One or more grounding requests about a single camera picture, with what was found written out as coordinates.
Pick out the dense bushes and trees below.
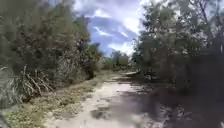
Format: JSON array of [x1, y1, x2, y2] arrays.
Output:
[[0, 0, 131, 109], [131, 0, 224, 101]]

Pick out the grass verge with dry leaves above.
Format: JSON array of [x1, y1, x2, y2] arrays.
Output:
[[0, 71, 116, 128]]

